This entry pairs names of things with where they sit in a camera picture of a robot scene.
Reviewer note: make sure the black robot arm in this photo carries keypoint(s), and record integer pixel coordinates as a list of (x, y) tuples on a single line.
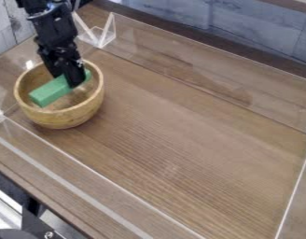
[(56, 32)]

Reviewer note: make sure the green rectangular block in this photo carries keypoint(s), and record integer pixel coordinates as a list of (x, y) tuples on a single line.
[(53, 90)]

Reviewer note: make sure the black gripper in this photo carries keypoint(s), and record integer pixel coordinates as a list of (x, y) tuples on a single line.
[(56, 32)]

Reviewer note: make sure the clear acrylic corner bracket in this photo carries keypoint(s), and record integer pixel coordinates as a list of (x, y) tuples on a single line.
[(96, 36)]

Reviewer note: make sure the black metal table bracket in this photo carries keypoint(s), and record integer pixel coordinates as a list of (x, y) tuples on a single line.
[(35, 226)]

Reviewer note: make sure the wooden bowl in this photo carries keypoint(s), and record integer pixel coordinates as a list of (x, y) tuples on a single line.
[(73, 109)]

